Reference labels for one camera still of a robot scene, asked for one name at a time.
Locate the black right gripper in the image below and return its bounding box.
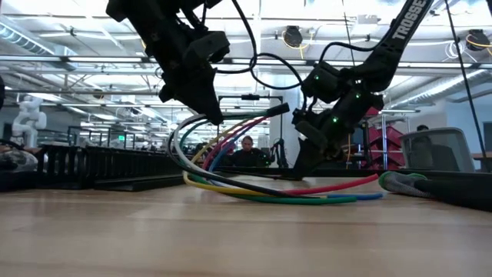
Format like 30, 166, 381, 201
294, 90, 384, 181

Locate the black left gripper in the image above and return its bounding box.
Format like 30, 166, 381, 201
144, 22, 224, 126

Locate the black cable bundle end sleeve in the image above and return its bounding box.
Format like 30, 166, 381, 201
266, 102, 291, 118

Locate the black slotted cable duct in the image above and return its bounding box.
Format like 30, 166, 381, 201
36, 144, 185, 190

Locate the white building column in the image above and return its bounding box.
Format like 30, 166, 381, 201
268, 72, 302, 169

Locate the rack of red bins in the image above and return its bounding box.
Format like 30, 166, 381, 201
361, 107, 407, 170

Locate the long ceiling light bar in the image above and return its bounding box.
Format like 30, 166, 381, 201
0, 55, 492, 68

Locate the grey mesh office chair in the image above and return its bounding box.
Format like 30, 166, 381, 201
398, 126, 477, 173

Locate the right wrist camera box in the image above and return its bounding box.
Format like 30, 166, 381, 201
292, 109, 330, 150

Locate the black background camera frame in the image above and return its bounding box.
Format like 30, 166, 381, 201
216, 93, 284, 155

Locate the black ceiling cord reel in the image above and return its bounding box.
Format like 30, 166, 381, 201
464, 28, 492, 52
282, 25, 304, 49

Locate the black hanging cable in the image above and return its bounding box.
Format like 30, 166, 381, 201
444, 0, 488, 159
341, 0, 358, 68

